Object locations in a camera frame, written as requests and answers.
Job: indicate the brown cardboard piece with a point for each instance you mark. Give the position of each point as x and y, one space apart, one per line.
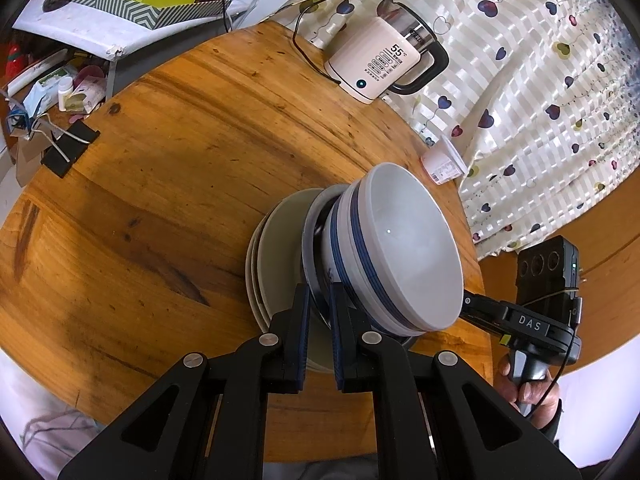
27 160

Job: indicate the beige green plate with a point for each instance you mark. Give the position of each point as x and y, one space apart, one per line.
255 285
285 250
248 265

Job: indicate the white flat box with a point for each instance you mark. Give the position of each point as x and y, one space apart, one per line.
40 67

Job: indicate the white shelf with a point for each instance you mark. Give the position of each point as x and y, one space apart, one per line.
75 30

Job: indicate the small white bowl blue band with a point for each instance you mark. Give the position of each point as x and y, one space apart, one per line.
410 245

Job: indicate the pink cup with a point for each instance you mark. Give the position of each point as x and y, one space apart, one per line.
90 75

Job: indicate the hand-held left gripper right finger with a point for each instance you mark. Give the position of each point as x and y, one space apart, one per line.
339 340

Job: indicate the person's grey trousers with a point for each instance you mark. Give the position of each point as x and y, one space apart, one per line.
310 470

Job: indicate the black binder clip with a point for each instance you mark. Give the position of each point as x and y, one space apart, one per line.
67 152

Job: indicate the stainless steel bowl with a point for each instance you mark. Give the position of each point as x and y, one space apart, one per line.
311 260

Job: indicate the white cloth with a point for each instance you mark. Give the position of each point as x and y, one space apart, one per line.
40 410

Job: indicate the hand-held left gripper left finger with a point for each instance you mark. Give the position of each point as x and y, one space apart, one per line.
302 340

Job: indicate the cream curtain with hearts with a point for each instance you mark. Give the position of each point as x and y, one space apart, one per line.
525 85

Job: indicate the grey zigzag patterned tray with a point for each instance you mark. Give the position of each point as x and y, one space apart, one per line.
130 10

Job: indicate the large white bowl blue band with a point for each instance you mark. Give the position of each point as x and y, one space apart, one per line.
332 255

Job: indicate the white electric kettle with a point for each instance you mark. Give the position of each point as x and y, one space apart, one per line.
370 60

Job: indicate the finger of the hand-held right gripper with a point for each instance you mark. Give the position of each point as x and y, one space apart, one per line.
482 315

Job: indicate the person's right hand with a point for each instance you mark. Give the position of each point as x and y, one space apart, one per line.
542 402

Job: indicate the white pill bottle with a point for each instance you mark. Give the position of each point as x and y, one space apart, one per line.
65 95

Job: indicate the white plastic tub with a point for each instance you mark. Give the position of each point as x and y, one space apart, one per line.
442 162

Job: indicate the red bottle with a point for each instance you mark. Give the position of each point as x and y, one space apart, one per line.
14 62

